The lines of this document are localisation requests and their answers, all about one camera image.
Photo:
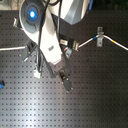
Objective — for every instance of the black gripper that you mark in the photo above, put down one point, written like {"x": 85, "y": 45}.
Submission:
{"x": 59, "y": 68}

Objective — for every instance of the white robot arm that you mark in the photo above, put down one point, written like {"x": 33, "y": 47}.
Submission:
{"x": 40, "y": 20}

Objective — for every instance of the metal clip top left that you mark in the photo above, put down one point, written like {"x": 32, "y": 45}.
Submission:
{"x": 16, "y": 23}

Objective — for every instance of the metal cable clip left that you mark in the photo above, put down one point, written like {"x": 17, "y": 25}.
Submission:
{"x": 29, "y": 48}

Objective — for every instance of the metal cable clip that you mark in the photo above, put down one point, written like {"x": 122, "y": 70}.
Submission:
{"x": 29, "y": 48}
{"x": 100, "y": 37}

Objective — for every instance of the metal cable clip right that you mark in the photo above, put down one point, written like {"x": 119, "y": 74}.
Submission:
{"x": 100, "y": 37}

